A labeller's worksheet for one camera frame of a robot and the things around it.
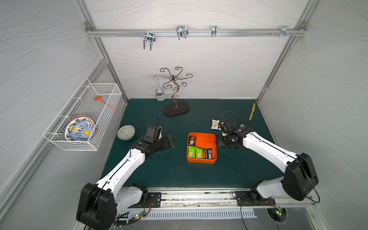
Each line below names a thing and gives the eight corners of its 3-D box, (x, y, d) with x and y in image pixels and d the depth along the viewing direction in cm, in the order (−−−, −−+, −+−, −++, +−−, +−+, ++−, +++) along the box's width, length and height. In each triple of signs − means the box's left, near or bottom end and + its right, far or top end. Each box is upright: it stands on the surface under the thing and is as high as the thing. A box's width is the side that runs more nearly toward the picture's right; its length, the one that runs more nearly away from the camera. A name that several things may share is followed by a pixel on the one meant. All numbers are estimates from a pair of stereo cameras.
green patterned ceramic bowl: (118, 141, 99) (115, 136, 95) (122, 129, 106) (119, 124, 101) (133, 141, 99) (131, 137, 95) (137, 129, 106) (135, 124, 101)
